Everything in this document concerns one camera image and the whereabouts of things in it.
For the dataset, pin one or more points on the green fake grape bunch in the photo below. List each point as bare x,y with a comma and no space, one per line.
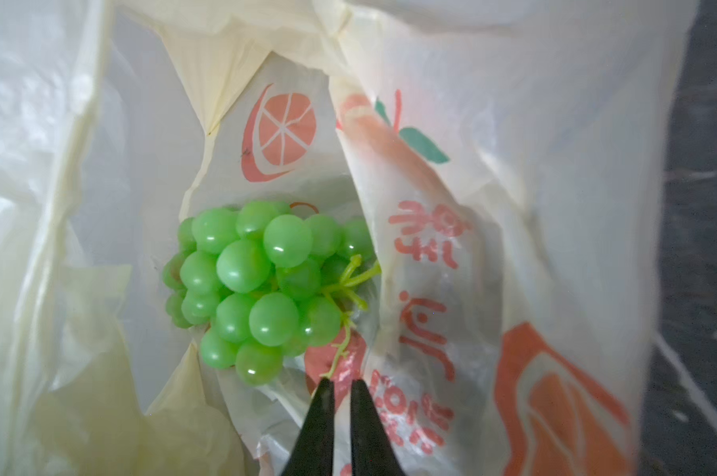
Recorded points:
266,285

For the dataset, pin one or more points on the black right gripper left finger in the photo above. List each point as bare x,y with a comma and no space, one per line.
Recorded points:
313,453

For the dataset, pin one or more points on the cream plastic bag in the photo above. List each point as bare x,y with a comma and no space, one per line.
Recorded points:
507,156

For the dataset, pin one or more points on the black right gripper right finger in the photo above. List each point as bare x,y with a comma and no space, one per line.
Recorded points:
371,451

